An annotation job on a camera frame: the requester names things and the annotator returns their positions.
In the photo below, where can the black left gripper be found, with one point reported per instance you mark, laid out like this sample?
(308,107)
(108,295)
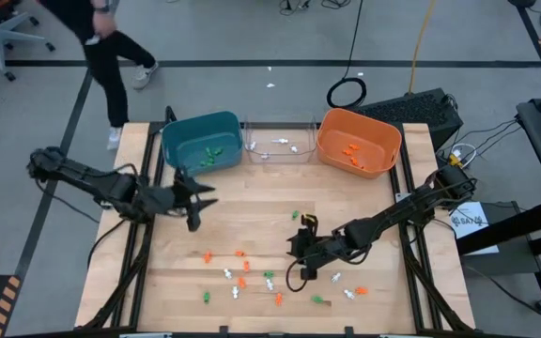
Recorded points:
(176,201)

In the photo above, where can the person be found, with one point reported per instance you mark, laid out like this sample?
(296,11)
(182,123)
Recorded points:
(106,70)

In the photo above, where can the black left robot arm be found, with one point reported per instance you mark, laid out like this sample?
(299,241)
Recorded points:
(106,185)

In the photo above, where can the person's hand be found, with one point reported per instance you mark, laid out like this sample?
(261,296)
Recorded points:
(103,26)

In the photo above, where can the yellow power plug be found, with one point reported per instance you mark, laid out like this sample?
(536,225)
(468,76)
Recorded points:
(453,161)

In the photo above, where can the black table frame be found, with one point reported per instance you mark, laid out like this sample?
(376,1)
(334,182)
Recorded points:
(154,127)

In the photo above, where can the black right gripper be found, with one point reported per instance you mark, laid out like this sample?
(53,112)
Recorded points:
(313,249)

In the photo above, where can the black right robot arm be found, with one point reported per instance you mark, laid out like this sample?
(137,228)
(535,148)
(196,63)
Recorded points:
(392,213)

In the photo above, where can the white printed paper sheet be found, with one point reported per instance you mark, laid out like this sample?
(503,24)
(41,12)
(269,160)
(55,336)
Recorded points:
(474,235)

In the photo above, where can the orange plastic bin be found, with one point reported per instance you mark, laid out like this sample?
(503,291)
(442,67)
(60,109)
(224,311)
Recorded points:
(374,136)

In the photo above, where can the clear plastic bin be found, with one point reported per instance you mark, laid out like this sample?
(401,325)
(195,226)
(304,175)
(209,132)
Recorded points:
(256,141)

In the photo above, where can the teal plastic bin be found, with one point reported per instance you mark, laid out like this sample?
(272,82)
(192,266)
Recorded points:
(190,136)

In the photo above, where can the black computer tower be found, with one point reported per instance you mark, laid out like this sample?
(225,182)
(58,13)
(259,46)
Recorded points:
(416,110)

